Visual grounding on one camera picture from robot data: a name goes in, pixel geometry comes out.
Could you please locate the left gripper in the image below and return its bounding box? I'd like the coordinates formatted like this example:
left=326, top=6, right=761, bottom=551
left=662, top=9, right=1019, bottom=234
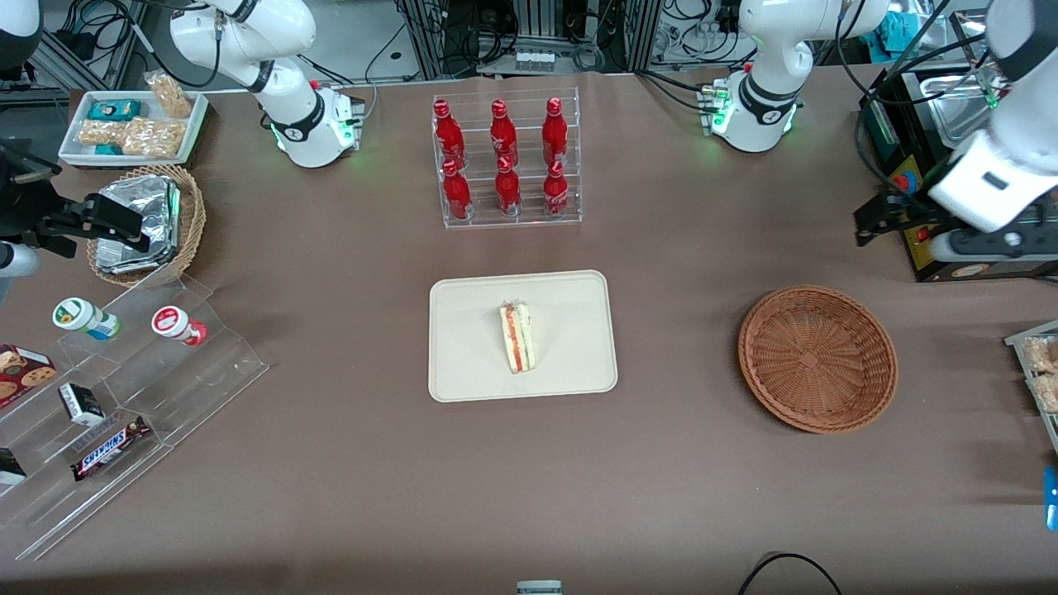
left=854, top=188, right=1058, bottom=264

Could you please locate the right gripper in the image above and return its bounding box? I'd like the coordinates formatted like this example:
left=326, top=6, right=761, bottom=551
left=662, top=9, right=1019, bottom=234
left=0, top=194, right=151, bottom=279

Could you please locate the triangular sandwich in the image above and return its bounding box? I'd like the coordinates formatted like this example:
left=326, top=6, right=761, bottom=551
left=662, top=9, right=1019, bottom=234
left=498, top=302, right=536, bottom=374

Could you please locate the oval tan wicker basket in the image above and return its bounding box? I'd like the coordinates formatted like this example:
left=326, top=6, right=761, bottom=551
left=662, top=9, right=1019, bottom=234
left=86, top=164, right=207, bottom=288

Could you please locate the white rectangular snack tray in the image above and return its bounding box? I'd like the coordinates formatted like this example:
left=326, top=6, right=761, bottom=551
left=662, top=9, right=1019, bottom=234
left=58, top=89, right=210, bottom=170

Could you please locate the round brown wicker basket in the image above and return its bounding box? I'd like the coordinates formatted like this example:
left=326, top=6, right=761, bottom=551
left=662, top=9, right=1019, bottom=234
left=737, top=285, right=899, bottom=435

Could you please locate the metal tray with snacks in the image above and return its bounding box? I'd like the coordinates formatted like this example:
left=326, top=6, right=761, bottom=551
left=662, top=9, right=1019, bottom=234
left=1004, top=321, right=1058, bottom=455

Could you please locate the beige plastic tray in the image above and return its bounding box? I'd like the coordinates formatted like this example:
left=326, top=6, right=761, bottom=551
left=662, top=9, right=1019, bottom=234
left=427, top=269, right=619, bottom=403

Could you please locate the foil wrapped package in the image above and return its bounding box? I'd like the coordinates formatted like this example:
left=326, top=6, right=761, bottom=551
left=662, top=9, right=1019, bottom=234
left=95, top=238, right=170, bottom=275
left=99, top=175, right=181, bottom=253

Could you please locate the black food warmer machine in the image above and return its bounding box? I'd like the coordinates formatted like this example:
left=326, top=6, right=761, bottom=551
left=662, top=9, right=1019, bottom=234
left=860, top=8, right=1058, bottom=283

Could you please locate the clear bag of nuts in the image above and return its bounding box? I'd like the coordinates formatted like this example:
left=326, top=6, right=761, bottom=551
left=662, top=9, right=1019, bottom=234
left=77, top=120, right=125, bottom=148
left=145, top=70, right=193, bottom=119
left=122, top=117, right=184, bottom=159

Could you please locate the green lid yogurt bottle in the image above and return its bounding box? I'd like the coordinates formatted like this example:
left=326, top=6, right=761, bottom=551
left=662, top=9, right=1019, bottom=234
left=52, top=297, right=121, bottom=341

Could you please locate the steel food pan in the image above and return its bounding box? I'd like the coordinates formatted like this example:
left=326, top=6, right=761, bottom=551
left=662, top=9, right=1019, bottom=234
left=919, top=74, right=997, bottom=148

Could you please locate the red lid yogurt bottle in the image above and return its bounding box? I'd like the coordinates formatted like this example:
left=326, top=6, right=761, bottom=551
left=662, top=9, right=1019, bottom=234
left=151, top=306, right=208, bottom=347

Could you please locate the red cookie box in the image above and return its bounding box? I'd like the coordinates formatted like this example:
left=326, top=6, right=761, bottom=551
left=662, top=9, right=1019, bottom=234
left=0, top=344, right=57, bottom=409

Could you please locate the teal plastic bag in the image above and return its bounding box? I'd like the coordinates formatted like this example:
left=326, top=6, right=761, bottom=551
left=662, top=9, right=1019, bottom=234
left=876, top=12, right=914, bottom=52

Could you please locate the small black white box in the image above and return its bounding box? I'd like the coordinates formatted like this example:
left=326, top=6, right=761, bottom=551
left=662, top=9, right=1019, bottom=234
left=58, top=383, right=106, bottom=427

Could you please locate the clear acrylic stepped stand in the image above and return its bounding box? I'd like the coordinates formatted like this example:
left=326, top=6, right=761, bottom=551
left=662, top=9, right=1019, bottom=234
left=0, top=273, right=270, bottom=563

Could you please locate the snickers chocolate bar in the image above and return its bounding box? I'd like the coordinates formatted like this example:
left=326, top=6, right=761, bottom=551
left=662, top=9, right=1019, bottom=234
left=70, top=416, right=152, bottom=483

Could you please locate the red cola bottle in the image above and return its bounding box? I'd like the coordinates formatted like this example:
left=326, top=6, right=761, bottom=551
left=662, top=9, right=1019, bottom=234
left=541, top=97, right=570, bottom=166
left=494, top=155, right=523, bottom=217
left=433, top=99, right=465, bottom=170
left=489, top=99, right=520, bottom=169
left=543, top=159, right=570, bottom=218
left=441, top=159, right=473, bottom=221

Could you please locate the clear acrylic bottle rack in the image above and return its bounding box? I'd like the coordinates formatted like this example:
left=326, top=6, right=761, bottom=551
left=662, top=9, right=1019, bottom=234
left=431, top=87, right=583, bottom=231

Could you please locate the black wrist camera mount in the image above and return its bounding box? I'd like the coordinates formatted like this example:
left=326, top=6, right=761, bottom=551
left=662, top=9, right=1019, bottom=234
left=0, top=140, right=83, bottom=249

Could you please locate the black cable loop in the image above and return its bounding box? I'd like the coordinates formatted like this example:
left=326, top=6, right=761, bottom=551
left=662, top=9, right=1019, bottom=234
left=737, top=552, right=842, bottom=595

